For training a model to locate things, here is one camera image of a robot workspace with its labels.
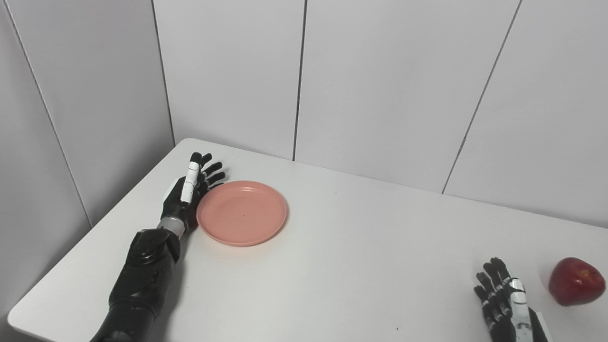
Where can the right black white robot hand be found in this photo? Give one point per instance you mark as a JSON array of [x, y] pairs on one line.
[[508, 308]]

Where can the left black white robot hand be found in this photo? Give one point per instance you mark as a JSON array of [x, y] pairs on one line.
[[185, 194]]

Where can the pink round plate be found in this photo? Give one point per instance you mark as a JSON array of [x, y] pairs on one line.
[[242, 213]]

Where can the red apple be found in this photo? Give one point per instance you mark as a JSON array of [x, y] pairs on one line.
[[575, 282]]

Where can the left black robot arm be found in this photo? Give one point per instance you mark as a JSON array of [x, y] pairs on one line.
[[140, 280]]

